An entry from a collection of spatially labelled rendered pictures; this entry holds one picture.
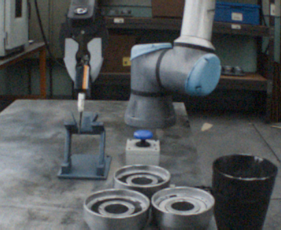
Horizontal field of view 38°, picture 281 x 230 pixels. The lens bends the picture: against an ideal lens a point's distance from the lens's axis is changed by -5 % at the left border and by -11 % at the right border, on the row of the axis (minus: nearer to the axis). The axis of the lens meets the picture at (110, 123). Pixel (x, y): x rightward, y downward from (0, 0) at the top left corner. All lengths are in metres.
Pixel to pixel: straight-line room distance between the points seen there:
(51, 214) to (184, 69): 0.55
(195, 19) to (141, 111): 0.30
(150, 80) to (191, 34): 0.18
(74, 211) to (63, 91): 4.16
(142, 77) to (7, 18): 1.82
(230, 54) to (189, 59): 3.68
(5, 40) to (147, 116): 1.83
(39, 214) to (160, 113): 0.58
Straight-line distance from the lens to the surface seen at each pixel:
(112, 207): 0.72
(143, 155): 0.91
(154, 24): 4.10
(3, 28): 2.91
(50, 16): 4.57
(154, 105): 1.21
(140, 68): 1.20
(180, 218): 0.66
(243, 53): 4.82
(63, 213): 0.75
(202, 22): 1.15
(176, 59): 1.14
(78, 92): 0.85
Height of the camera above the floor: 1.15
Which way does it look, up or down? 16 degrees down
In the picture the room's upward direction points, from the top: straight up
